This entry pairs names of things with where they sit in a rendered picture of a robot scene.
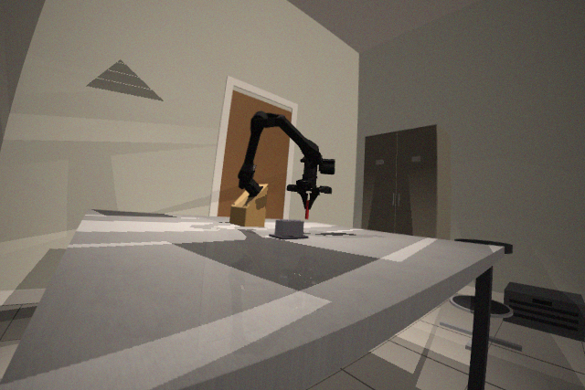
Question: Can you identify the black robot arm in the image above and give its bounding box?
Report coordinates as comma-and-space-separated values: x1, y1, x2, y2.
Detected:
238, 111, 335, 197

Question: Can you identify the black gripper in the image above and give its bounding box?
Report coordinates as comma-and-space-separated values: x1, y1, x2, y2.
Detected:
286, 172, 332, 210

